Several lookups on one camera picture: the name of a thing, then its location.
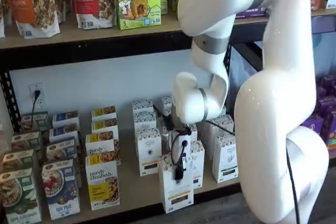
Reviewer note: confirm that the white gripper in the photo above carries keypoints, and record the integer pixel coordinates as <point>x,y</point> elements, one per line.
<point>181,148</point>

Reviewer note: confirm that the white tea box yellow strip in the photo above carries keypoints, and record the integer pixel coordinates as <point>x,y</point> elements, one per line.
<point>142,107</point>
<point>148,153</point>
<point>145,121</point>
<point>176,195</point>

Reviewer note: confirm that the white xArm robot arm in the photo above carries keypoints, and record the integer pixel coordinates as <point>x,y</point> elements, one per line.
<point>275,103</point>

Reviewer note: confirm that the white tea box dark strip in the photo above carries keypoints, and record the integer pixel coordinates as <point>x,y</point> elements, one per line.
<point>223,111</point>
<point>225,158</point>
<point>210,140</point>

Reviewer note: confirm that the wooden shelf board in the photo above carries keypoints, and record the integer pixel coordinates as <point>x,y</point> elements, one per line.
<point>65,35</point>
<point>128,182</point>
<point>328,12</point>

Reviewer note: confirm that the yellow purely elizabeth box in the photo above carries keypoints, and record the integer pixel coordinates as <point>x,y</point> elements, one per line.
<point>102,182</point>
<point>99,144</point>
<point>105,127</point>
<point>103,112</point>

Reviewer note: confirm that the blue oatmeal box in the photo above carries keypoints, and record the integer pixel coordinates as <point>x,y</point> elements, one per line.
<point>61,149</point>
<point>64,132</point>
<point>65,117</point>
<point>61,190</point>

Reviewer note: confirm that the purple Annie's box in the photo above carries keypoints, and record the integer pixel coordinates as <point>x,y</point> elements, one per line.
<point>326,105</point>
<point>328,82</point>
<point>313,124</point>

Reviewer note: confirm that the green oatmeal box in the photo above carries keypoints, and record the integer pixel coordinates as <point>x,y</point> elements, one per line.
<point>26,141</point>
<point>18,197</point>
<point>35,121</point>
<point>18,159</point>

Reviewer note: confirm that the orange Annie's box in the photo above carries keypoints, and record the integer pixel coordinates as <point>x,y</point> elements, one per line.
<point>332,140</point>

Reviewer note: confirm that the granola bag orange label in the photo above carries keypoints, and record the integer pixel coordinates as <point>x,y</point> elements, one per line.
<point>31,3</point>

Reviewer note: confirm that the white wall outlet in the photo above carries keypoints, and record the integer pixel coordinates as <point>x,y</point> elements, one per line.
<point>39,103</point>

